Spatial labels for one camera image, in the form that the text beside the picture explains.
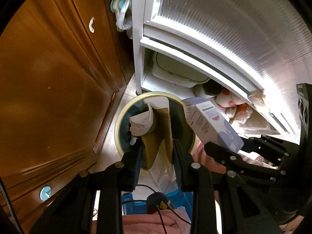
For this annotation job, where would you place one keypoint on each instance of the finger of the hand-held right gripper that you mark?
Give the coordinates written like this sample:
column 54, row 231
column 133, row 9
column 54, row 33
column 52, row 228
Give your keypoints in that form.
column 219, row 152
column 275, row 148

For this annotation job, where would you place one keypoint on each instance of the hanging clear plastic bag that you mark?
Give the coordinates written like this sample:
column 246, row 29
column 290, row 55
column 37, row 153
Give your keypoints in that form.
column 125, row 14

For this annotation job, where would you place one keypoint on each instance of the white lidded pot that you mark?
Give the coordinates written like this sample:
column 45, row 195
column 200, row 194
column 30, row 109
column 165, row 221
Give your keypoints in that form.
column 175, row 68

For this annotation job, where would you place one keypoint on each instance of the blue plastic stool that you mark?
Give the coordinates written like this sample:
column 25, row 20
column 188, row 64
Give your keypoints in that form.
column 180, row 197

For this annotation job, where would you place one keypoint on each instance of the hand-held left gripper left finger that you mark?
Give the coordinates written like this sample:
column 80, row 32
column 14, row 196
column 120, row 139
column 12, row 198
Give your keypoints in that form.
column 137, row 163

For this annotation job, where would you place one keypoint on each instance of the red dotted plastic bag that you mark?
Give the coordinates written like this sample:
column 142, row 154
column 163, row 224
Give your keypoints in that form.
column 226, row 100

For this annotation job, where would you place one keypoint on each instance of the white cabinet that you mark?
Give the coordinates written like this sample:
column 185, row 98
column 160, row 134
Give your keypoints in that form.
column 219, row 29

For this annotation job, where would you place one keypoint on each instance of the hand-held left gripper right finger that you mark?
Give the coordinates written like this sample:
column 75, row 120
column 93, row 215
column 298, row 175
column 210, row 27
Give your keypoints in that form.
column 178, row 165

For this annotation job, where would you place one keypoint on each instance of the purple white carton box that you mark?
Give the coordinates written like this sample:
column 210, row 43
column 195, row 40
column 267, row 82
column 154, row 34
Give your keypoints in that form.
column 209, row 121

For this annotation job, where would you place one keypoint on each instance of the beige paper bag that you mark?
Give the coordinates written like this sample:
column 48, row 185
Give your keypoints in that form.
column 160, row 126

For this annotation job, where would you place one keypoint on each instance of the brown wooden cabinet doors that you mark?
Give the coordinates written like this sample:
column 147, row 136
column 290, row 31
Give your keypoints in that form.
column 48, row 90

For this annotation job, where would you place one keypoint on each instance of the round dark trash bin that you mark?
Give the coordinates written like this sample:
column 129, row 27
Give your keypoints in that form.
column 180, row 121

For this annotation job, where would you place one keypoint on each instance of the pale blue suction hook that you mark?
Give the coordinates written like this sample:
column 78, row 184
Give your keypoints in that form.
column 116, row 4
column 45, row 193

